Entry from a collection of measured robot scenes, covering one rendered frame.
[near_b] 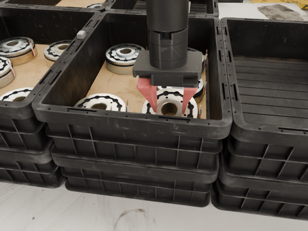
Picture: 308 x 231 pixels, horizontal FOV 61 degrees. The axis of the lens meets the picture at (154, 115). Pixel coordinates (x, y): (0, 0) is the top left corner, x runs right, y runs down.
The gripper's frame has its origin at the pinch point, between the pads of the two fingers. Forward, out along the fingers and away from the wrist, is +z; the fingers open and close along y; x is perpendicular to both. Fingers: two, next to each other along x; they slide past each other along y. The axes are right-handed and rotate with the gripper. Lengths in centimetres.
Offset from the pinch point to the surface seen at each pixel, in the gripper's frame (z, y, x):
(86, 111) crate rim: -4.7, 11.4, 7.9
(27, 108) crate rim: -4.9, 20.5, 8.3
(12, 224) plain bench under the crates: 17.3, 28.0, 16.2
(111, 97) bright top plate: 1.5, 12.0, -4.0
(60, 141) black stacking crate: 2.5, 17.7, 7.7
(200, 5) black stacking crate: 4, -4, -68
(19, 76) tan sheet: 3.0, 37.8, -12.6
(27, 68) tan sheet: 2.9, 37.7, -16.4
